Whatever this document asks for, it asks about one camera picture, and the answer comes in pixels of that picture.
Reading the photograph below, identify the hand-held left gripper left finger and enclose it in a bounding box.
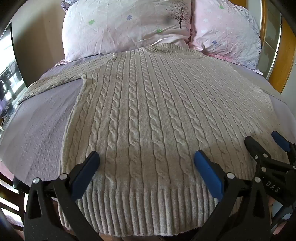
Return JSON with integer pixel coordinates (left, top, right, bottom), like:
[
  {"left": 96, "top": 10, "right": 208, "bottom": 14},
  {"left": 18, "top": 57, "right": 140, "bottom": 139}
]
[{"left": 24, "top": 151, "right": 103, "bottom": 241}]

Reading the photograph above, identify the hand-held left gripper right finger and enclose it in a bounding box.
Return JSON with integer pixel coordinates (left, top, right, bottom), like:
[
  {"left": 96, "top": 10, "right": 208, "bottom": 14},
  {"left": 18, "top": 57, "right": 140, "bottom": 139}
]
[{"left": 194, "top": 150, "right": 271, "bottom": 241}]

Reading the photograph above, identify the white floral pillow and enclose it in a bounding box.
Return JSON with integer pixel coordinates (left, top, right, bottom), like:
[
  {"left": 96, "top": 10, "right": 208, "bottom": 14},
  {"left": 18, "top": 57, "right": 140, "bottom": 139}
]
[{"left": 61, "top": 0, "right": 193, "bottom": 62}]

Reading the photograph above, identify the dark wooden chair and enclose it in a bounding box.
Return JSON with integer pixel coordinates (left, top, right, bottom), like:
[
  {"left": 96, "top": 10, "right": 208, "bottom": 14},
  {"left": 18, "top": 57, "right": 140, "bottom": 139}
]
[{"left": 0, "top": 173, "right": 29, "bottom": 234}]

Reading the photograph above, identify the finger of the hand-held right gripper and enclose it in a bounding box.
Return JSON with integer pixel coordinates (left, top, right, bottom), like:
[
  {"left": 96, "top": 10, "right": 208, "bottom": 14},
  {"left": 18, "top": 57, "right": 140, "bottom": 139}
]
[
  {"left": 244, "top": 136, "right": 272, "bottom": 163},
  {"left": 271, "top": 131, "right": 296, "bottom": 164}
]

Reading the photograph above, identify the pink floral pillow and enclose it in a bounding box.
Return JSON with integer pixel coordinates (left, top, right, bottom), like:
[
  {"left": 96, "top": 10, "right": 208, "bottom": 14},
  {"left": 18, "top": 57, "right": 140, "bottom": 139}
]
[{"left": 190, "top": 0, "right": 263, "bottom": 75}]

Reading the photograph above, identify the window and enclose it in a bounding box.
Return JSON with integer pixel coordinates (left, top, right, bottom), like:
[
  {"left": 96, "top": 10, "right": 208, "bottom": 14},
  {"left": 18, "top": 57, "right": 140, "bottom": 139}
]
[{"left": 0, "top": 23, "right": 25, "bottom": 116}]

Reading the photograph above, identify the wooden headboard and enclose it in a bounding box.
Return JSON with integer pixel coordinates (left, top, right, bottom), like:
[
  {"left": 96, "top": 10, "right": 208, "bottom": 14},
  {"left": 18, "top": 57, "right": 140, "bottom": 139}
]
[{"left": 228, "top": 0, "right": 296, "bottom": 94}]

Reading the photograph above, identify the beige cable-knit sweater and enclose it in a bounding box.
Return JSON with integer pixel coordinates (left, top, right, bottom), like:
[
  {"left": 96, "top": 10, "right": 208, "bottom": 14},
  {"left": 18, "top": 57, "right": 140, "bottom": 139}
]
[{"left": 17, "top": 44, "right": 290, "bottom": 237}]

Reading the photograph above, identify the lavender bed sheet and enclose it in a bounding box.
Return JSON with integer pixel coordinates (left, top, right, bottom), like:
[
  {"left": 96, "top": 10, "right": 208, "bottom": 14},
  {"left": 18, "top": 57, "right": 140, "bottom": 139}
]
[{"left": 0, "top": 52, "right": 296, "bottom": 186}]

